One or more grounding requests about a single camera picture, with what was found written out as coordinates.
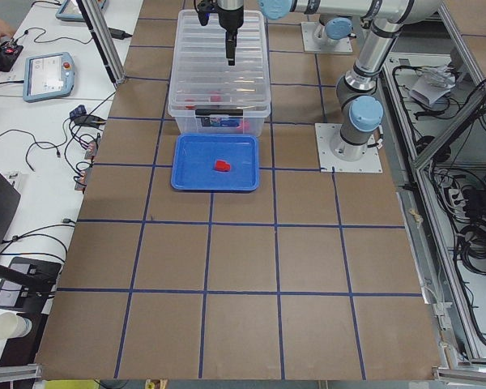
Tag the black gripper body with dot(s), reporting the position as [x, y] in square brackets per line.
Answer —
[230, 19]

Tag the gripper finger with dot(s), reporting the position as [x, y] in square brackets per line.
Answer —
[230, 46]

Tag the clear plastic box lid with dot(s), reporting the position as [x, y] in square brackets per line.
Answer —
[220, 61]

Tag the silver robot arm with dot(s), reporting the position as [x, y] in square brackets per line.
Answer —
[332, 29]
[362, 113]

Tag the clear plastic storage box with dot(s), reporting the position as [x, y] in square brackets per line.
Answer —
[220, 117]

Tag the black power adapter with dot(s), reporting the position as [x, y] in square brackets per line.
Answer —
[119, 34]

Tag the blue plastic tray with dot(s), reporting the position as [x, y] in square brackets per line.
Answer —
[195, 156]

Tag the teach pendant with red button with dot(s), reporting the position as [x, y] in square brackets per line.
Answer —
[48, 76]

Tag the black monitor stand base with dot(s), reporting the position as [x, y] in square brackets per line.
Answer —
[26, 284]

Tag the white paper cup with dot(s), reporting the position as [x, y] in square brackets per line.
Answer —
[13, 326]

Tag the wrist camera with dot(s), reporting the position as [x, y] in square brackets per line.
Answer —
[204, 9]

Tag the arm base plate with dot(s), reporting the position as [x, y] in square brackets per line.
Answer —
[337, 156]
[344, 47]

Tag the black box latch handle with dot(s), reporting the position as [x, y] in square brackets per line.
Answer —
[217, 112]

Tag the aluminium frame post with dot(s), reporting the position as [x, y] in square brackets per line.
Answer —
[99, 30]

